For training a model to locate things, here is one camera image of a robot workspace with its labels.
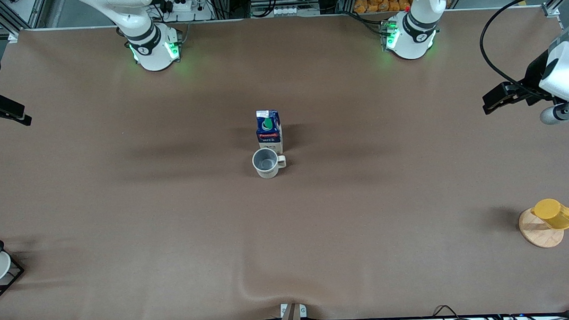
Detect beige mug with grey inside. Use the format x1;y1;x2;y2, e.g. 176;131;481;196
252;147;288;180

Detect wooden mug tree stand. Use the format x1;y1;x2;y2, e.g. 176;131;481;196
518;206;569;249

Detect black looped floor cable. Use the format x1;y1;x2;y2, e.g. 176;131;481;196
431;304;466;319

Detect blue and white milk carton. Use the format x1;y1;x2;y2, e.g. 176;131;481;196
255;109;284;155

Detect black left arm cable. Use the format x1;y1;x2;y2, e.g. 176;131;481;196
479;0;569;97

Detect yellow cup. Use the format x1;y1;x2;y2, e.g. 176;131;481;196
531;198;569;231

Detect metal table edge bracket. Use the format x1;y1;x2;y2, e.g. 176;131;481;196
280;303;307;319

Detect small white power strip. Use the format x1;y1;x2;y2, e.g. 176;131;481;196
273;5;304;17

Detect long black floor cable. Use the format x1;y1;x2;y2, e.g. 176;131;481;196
314;310;569;320

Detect white power strip with plugs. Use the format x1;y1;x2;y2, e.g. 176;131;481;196
158;0;214;22

